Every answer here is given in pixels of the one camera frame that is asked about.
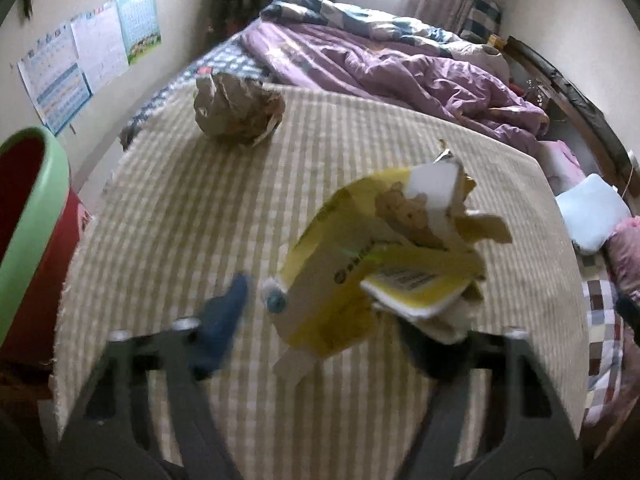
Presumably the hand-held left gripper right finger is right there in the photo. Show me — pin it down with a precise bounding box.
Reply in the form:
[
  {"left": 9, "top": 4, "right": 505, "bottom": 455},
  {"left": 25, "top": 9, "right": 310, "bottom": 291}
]
[{"left": 400, "top": 326, "right": 583, "bottom": 480}]

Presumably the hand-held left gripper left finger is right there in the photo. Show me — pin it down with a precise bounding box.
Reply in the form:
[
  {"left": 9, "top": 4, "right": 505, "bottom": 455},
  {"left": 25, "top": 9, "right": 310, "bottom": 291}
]
[{"left": 55, "top": 272, "right": 252, "bottom": 480}]

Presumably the torn yellow carton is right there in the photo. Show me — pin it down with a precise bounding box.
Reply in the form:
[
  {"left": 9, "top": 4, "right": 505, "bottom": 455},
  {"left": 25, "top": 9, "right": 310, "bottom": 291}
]
[{"left": 260, "top": 140, "right": 513, "bottom": 378}]

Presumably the red bin with green rim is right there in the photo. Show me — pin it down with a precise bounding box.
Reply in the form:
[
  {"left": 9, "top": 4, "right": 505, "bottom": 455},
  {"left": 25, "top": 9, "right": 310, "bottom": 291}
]
[{"left": 0, "top": 126, "right": 93, "bottom": 368}]

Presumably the beige checked mat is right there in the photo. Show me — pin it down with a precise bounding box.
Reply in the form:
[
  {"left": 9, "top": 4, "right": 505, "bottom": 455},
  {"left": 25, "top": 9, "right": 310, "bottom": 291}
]
[{"left": 50, "top": 77, "right": 591, "bottom": 480}]

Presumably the light blue pillow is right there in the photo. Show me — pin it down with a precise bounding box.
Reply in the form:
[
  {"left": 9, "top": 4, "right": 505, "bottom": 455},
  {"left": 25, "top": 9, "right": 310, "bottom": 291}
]
[{"left": 555, "top": 173, "right": 632, "bottom": 256}]

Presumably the pink fuzzy cloth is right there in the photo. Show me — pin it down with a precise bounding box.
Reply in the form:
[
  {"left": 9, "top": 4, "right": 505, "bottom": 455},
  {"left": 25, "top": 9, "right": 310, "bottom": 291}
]
[{"left": 607, "top": 216, "right": 640, "bottom": 306}]

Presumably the crumpled brown paper ball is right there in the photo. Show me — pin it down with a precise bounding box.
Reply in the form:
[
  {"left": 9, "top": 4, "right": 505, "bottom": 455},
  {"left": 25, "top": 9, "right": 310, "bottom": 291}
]
[{"left": 192, "top": 71, "right": 287, "bottom": 147}]

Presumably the pale pink cloth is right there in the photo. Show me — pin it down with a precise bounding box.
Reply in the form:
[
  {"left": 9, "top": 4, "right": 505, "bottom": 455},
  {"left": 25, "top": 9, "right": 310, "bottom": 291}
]
[{"left": 539, "top": 140, "right": 587, "bottom": 196}]

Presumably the purple duvet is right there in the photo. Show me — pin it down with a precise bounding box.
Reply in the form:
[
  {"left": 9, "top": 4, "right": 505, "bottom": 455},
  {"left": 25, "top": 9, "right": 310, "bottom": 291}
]
[{"left": 239, "top": 19, "right": 551, "bottom": 153}]

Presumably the dark wooden headboard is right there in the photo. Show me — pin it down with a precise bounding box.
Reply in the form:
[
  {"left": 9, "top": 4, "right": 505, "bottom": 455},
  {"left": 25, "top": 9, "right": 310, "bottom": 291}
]
[{"left": 502, "top": 35, "right": 633, "bottom": 196}]

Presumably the white plush pillow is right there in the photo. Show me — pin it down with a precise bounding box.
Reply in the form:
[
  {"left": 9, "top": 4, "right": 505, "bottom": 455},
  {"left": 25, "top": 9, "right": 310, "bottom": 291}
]
[{"left": 440, "top": 40, "right": 511, "bottom": 83}]

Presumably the dark wooden nightstand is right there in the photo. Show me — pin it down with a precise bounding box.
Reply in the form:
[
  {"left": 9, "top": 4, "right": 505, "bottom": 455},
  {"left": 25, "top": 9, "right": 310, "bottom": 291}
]
[{"left": 204, "top": 0, "right": 281, "bottom": 41}]

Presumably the blue white checked quilt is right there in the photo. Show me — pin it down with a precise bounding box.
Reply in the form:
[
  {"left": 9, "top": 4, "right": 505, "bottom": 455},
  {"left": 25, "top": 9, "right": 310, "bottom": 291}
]
[{"left": 260, "top": 0, "right": 496, "bottom": 58}]

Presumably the checked pillow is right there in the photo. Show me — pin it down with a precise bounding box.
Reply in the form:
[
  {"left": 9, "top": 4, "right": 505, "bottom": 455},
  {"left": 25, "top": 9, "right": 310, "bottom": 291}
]
[{"left": 460, "top": 0, "right": 502, "bottom": 43}]

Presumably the blue table wall poster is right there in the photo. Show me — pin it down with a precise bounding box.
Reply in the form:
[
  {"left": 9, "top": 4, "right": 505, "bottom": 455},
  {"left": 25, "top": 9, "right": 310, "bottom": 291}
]
[{"left": 17, "top": 21, "right": 93, "bottom": 137}]

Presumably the white text wall poster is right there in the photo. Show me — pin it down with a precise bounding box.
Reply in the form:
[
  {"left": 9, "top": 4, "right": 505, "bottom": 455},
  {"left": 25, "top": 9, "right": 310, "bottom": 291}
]
[{"left": 70, "top": 0, "right": 130, "bottom": 95}]

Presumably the green cartoon wall poster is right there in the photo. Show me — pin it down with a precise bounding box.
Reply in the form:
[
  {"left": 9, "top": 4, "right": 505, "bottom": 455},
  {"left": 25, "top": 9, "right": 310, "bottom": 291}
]
[{"left": 116, "top": 0, "right": 163, "bottom": 66}]

